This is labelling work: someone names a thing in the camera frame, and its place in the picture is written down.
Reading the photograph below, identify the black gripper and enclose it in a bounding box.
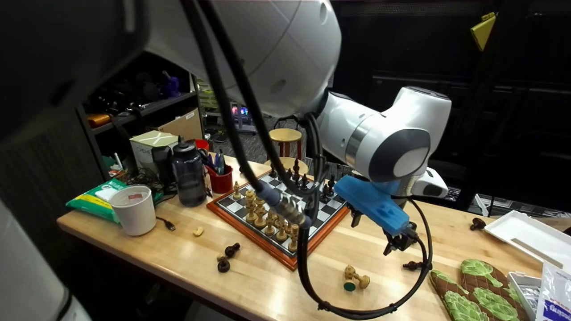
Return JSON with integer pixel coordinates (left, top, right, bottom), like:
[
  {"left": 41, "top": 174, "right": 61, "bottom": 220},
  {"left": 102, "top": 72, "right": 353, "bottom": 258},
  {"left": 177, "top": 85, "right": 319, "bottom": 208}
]
[{"left": 382, "top": 219, "right": 423, "bottom": 258}]

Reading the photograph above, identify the white tray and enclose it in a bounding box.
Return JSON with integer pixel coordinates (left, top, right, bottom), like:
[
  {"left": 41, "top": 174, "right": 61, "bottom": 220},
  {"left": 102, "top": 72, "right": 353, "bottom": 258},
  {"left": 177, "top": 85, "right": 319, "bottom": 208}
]
[{"left": 484, "top": 208, "right": 571, "bottom": 270}]

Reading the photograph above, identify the clear plastic container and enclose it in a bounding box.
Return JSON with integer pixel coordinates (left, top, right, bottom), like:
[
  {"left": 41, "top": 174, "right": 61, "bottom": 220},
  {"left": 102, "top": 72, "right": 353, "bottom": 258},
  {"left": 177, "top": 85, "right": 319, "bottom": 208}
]
[{"left": 507, "top": 268, "right": 544, "bottom": 306}]

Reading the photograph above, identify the round wooden disc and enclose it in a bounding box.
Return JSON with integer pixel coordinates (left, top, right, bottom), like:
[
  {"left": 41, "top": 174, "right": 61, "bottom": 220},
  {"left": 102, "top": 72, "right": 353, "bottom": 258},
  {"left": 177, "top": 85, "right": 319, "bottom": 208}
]
[{"left": 264, "top": 154, "right": 311, "bottom": 178}]

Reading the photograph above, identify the round wooden stool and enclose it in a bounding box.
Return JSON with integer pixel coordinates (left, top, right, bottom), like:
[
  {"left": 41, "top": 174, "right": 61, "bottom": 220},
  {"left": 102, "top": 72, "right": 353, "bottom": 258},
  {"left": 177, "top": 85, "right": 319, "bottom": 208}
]
[{"left": 268, "top": 126, "right": 305, "bottom": 160}]

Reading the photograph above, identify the clear bag with blue print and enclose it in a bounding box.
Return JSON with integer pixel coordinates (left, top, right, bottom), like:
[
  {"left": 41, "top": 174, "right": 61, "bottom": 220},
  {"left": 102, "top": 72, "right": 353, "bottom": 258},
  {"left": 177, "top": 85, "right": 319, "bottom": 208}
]
[{"left": 534, "top": 260, "right": 571, "bottom": 321}]

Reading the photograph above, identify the red pen cup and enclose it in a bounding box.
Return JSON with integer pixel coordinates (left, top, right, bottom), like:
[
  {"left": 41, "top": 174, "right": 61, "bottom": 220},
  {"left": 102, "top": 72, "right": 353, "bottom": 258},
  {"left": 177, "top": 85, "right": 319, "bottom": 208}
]
[{"left": 205, "top": 163, "right": 236, "bottom": 195}]

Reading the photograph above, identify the colourful printed box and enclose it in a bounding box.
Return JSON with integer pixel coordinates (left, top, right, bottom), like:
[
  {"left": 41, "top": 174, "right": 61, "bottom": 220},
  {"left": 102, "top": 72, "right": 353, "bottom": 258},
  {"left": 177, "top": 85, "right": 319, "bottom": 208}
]
[{"left": 230, "top": 103, "right": 257, "bottom": 129}]

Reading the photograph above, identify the dark transparent jar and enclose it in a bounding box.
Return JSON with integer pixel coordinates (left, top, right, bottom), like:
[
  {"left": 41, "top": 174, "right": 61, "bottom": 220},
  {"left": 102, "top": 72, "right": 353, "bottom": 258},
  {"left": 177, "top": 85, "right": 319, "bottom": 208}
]
[{"left": 171, "top": 140, "right": 209, "bottom": 208}]

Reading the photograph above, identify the yellow hanging tag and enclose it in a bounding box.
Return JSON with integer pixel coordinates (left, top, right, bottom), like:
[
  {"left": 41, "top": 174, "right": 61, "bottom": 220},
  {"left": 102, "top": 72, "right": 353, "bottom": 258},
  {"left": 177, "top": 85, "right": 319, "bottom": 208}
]
[{"left": 469, "top": 10, "right": 498, "bottom": 53}]

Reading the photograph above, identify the black power plug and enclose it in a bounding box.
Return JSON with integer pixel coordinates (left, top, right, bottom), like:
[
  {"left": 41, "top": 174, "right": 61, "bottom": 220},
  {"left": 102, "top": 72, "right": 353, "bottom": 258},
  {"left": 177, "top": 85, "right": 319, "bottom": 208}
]
[{"left": 155, "top": 215, "right": 179, "bottom": 233}]

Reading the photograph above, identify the tan cardboard box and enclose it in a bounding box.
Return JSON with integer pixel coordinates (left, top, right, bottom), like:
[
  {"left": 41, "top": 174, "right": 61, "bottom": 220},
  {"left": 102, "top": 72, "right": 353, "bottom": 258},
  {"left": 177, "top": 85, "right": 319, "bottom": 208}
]
[{"left": 159, "top": 108, "right": 203, "bottom": 142}]

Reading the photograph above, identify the white paper cup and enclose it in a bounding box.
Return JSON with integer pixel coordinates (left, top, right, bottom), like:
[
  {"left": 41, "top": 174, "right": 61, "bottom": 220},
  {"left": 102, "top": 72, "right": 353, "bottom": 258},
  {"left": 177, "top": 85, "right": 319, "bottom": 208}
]
[{"left": 109, "top": 183, "right": 157, "bottom": 236}]

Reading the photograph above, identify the white Chemex filter box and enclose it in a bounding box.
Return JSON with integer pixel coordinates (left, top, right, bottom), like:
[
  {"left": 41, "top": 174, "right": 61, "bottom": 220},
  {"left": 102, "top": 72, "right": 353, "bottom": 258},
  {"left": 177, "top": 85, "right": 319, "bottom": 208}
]
[{"left": 129, "top": 128, "right": 180, "bottom": 179}]

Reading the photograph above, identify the dark storage shelf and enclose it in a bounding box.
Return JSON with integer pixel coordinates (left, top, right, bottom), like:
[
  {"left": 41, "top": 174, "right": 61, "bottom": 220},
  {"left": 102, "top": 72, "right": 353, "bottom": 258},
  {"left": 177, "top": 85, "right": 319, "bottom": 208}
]
[{"left": 82, "top": 51, "right": 202, "bottom": 170}]

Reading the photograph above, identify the green plastic bag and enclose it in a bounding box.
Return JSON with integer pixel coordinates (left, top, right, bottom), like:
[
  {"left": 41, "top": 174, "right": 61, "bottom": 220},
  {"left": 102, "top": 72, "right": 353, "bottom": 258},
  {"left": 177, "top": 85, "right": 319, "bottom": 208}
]
[{"left": 64, "top": 176, "right": 130, "bottom": 224}]

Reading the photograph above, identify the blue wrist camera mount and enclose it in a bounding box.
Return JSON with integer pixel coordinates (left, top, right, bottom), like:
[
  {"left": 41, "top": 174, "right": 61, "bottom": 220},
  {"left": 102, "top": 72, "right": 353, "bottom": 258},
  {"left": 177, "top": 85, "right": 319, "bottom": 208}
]
[{"left": 334, "top": 172, "right": 412, "bottom": 236}]

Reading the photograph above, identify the chess board with red frame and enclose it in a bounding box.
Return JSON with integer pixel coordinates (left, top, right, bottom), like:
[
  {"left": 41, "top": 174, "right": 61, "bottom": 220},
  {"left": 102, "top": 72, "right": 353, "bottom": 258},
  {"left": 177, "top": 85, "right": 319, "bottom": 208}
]
[{"left": 205, "top": 170, "right": 353, "bottom": 272}]

